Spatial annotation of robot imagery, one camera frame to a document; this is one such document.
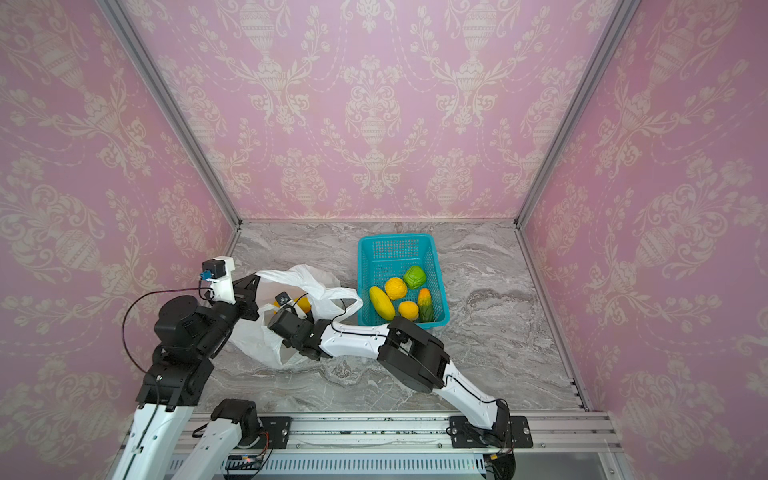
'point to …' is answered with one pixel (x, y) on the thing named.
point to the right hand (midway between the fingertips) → (300, 318)
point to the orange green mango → (425, 306)
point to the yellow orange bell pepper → (408, 310)
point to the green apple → (415, 276)
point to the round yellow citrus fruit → (395, 288)
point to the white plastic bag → (255, 340)
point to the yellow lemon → (382, 303)
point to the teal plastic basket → (381, 257)
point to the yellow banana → (304, 303)
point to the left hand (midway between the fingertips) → (260, 276)
